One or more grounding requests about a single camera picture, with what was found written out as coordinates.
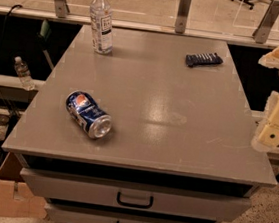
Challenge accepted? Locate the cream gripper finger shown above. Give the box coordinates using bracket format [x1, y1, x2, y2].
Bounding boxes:
[258, 46, 279, 69]
[251, 91, 279, 152]

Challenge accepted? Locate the dark blue snack packet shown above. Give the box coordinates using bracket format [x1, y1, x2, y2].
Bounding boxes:
[185, 53, 223, 68]

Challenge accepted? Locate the clear plastic water bottle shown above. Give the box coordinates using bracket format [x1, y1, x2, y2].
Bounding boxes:
[89, 0, 113, 54]

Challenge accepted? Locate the upper grey drawer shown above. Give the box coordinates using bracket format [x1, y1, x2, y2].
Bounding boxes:
[21, 168, 251, 222]

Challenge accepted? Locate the small water bottle on ledge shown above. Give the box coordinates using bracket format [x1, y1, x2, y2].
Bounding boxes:
[14, 56, 35, 91]

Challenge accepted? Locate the cardboard box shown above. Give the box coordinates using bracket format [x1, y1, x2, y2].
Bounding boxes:
[0, 153, 46, 219]

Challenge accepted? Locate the right metal bracket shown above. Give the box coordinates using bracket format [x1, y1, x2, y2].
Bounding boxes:
[253, 0, 279, 44]

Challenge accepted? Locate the middle metal bracket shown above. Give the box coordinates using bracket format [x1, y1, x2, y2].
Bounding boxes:
[174, 0, 192, 34]

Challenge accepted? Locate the blue pepsi can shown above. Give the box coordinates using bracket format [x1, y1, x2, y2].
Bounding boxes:
[66, 91, 112, 139]

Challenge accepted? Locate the grey drawer cabinet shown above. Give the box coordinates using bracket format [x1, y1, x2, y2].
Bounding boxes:
[4, 27, 276, 223]

